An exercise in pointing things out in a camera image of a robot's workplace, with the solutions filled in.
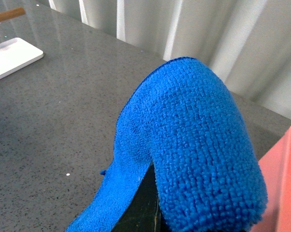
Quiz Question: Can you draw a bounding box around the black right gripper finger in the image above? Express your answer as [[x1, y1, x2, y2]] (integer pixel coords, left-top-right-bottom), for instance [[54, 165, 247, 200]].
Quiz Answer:
[[113, 164, 160, 232]]

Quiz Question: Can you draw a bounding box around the pink plastic bin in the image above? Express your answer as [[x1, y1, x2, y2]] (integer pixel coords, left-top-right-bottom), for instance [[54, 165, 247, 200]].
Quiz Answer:
[[251, 127, 291, 232]]

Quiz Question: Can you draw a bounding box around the white curtain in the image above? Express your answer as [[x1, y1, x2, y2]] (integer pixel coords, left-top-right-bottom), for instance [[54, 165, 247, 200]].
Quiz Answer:
[[44, 0, 291, 119]]

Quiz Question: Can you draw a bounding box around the wooden rod rear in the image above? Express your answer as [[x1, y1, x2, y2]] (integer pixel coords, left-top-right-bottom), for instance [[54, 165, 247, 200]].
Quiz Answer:
[[0, 7, 26, 22]]

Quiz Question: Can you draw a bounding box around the white tray rack base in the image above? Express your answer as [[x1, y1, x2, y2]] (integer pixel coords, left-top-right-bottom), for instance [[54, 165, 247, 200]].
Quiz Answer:
[[0, 38, 44, 79]]

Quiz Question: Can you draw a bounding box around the blue microfiber cloth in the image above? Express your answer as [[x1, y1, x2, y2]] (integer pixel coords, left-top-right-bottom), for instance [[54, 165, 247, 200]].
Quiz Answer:
[[67, 57, 267, 232]]

